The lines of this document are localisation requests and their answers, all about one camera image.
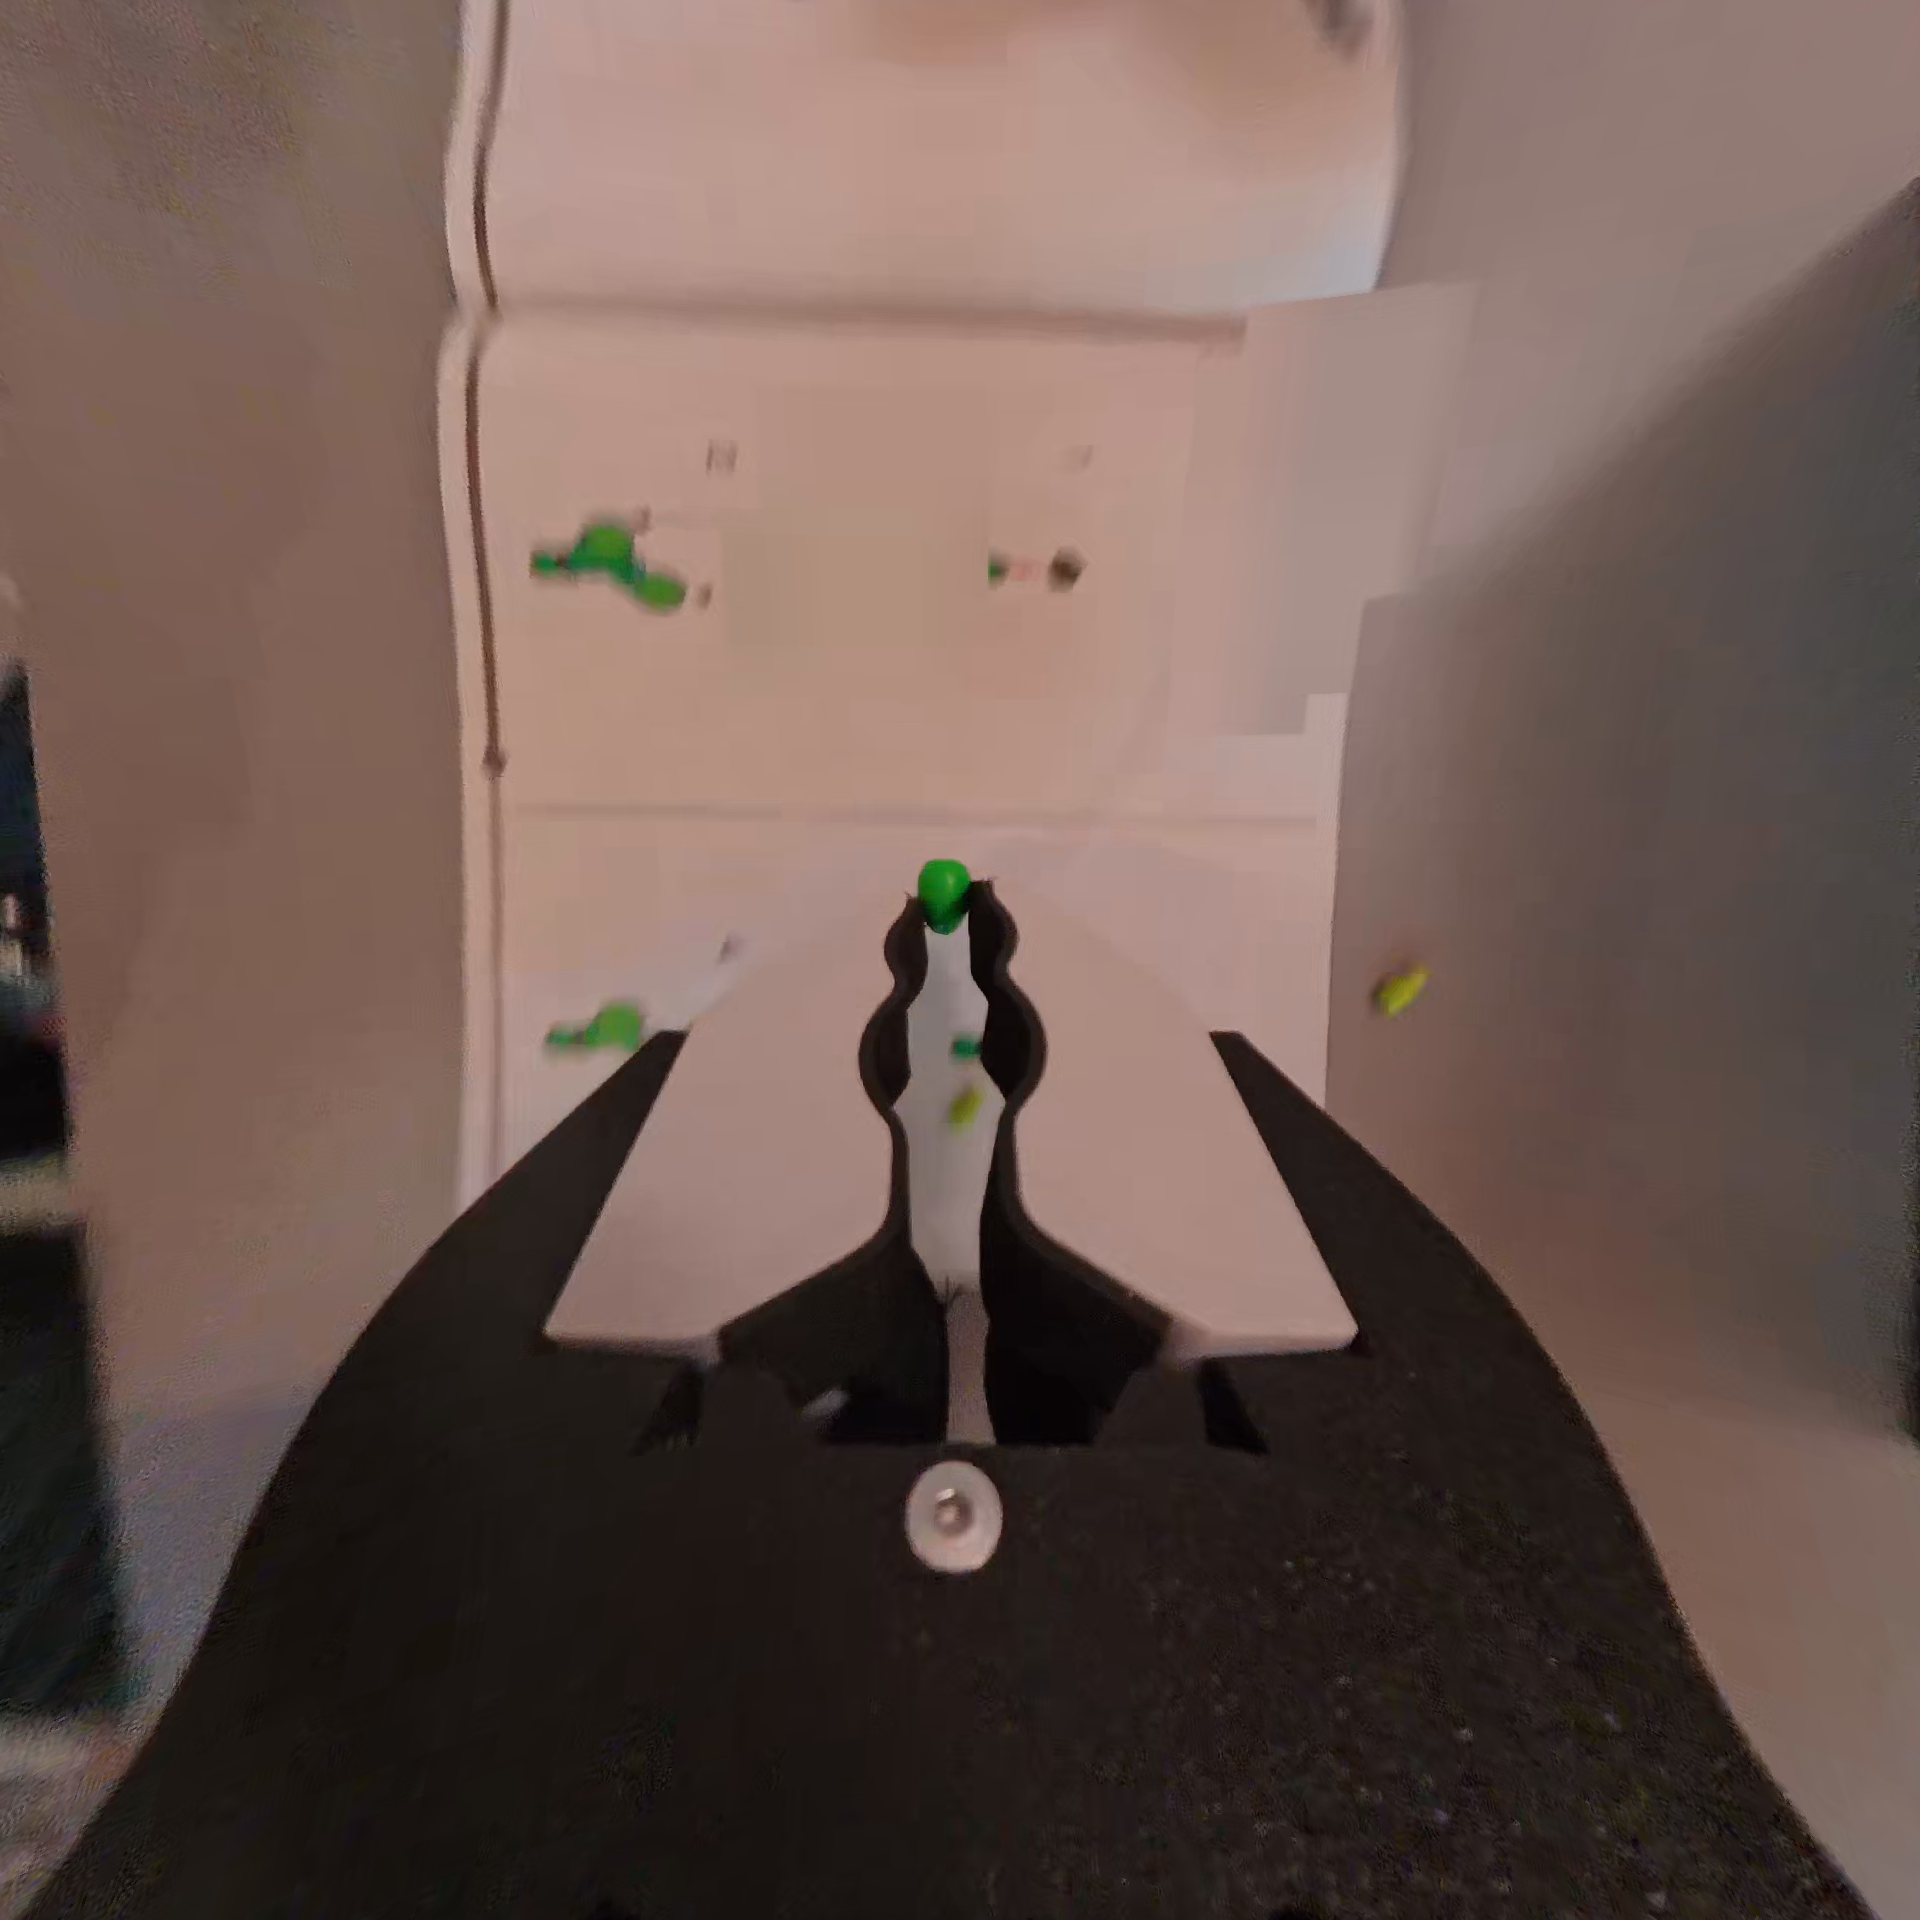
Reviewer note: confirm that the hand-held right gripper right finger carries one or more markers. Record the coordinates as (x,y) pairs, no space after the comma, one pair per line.
(1170,1171)

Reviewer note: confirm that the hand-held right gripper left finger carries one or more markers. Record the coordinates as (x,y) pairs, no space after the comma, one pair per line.
(735,1171)

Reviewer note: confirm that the green toy bud piece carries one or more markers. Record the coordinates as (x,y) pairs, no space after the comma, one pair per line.
(942,890)

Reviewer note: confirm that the grey desk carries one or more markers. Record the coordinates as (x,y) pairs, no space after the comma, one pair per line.
(226,597)

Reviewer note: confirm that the small yellow-green toy piece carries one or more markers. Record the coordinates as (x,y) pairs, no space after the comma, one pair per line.
(966,1109)
(1398,986)

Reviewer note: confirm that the open instruction booklet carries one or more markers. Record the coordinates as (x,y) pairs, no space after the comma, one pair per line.
(633,718)

